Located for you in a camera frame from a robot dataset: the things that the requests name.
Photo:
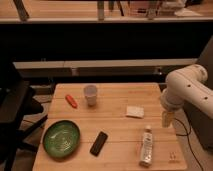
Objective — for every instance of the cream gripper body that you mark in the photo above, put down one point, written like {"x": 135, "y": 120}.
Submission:
{"x": 167, "y": 118}

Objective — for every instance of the black rectangular remote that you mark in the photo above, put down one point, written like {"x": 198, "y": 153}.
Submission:
{"x": 98, "y": 144}

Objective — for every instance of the green ceramic bowl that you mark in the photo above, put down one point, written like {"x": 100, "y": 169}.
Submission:
{"x": 61, "y": 139}

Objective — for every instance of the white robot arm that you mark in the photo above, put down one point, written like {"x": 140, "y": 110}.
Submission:
{"x": 186, "y": 84}

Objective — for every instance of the white sponge pad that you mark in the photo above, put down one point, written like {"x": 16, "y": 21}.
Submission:
{"x": 135, "y": 111}

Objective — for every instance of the clear plastic bottle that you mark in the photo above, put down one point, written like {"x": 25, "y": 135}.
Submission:
{"x": 147, "y": 147}

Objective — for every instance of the translucent plastic cup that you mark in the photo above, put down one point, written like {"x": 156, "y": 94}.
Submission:
{"x": 90, "y": 93}

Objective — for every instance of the orange red marker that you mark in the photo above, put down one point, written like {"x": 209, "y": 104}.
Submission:
{"x": 71, "y": 101}

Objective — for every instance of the black office chair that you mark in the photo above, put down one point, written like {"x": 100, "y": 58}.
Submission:
{"x": 16, "y": 101}

